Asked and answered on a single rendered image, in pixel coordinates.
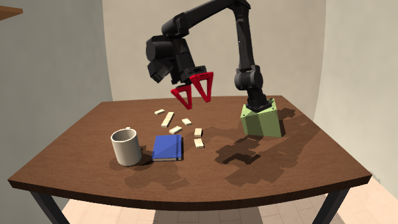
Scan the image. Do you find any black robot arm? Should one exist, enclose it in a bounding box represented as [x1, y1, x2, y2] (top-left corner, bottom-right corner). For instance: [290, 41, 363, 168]
[146, 0, 272, 113]

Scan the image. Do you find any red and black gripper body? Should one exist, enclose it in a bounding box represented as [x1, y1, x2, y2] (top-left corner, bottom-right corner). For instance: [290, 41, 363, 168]
[171, 53, 207, 88]

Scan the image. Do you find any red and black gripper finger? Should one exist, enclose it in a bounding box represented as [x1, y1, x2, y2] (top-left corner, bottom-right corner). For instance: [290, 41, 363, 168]
[171, 85, 192, 110]
[189, 72, 213, 102]

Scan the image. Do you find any white mug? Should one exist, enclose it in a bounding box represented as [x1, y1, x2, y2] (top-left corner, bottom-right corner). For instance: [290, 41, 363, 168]
[111, 127, 141, 166]

